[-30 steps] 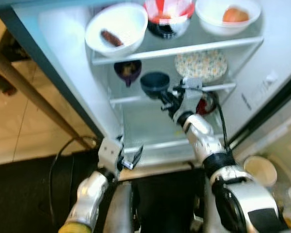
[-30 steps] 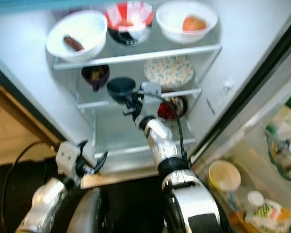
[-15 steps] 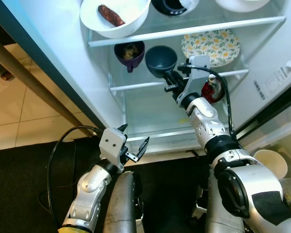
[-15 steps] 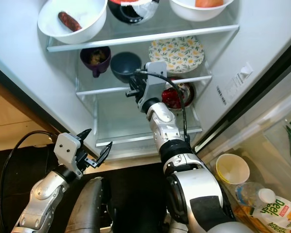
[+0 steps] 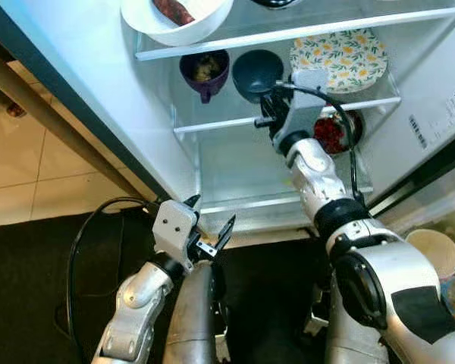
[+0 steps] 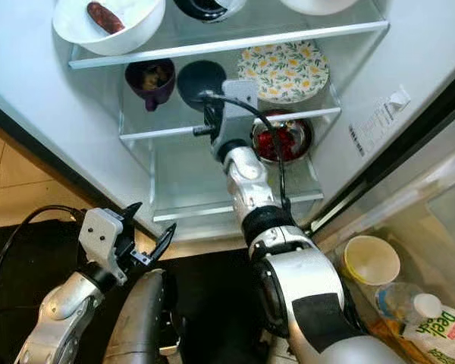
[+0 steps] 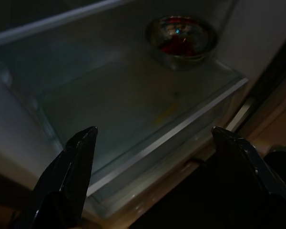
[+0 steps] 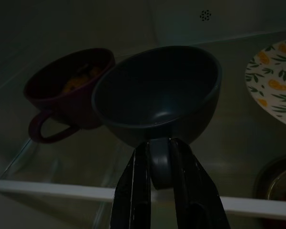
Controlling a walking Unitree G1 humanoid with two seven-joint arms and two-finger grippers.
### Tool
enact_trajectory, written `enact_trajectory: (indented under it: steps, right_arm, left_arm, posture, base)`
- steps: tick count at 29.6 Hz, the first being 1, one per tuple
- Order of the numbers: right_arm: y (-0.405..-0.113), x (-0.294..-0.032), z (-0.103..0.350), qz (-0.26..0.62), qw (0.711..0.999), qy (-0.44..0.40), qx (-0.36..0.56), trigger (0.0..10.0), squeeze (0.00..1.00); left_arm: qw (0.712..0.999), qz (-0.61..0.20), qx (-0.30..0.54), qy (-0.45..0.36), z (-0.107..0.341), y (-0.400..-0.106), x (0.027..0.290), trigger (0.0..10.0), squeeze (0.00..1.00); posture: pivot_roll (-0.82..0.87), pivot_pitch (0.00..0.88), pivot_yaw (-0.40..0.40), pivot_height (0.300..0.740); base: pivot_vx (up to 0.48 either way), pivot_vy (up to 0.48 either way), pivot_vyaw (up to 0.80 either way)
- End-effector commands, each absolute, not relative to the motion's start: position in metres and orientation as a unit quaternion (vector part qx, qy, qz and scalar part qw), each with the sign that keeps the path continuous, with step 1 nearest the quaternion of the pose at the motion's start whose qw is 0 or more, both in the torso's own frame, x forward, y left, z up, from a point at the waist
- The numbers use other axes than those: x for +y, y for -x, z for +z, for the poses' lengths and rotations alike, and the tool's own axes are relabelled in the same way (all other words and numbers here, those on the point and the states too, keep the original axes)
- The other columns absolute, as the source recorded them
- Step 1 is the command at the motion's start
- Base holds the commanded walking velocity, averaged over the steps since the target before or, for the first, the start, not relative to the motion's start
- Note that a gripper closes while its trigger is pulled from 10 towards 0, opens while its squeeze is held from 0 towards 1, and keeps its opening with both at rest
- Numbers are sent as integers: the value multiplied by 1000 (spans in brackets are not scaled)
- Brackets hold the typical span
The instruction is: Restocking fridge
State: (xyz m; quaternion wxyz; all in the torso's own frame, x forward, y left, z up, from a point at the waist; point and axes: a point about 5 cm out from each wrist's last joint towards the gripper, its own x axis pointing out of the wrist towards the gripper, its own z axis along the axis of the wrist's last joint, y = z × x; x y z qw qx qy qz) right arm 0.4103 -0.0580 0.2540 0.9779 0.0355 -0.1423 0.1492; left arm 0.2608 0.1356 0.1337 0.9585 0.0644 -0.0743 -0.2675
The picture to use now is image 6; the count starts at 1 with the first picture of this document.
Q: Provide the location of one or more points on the dark blue cup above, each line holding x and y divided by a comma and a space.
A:
197, 80

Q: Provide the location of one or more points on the grey fridge door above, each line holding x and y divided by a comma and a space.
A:
432, 212

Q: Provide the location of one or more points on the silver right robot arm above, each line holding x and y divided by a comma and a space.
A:
311, 288

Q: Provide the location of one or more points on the glass fridge shelf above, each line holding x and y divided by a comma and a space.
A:
159, 130
220, 45
182, 182

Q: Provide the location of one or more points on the white fridge label sticker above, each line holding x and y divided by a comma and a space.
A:
379, 121

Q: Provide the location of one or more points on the grey two-door fridge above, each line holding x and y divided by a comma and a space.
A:
30, 68

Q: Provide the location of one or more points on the purple cup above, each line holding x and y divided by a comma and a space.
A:
158, 98

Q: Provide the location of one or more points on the red chopped food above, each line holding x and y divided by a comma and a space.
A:
265, 144

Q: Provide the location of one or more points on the silver robot left leg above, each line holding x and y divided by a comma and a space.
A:
136, 326

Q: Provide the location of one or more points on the dark floor mat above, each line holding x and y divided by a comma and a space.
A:
212, 303

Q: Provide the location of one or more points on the floral print plate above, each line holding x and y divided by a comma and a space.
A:
284, 72

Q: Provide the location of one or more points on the steel bowl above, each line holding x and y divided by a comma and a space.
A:
308, 136

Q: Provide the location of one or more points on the black bowl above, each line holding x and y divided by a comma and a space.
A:
205, 7

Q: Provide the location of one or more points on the large white bowl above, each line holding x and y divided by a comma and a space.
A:
144, 19

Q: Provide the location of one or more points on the brown sausage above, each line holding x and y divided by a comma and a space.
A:
106, 17

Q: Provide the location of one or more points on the yellow paper cup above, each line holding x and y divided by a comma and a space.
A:
371, 258

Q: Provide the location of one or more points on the green yellow juice bottle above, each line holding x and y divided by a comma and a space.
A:
444, 334

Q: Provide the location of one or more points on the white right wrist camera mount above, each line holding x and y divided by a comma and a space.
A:
239, 106

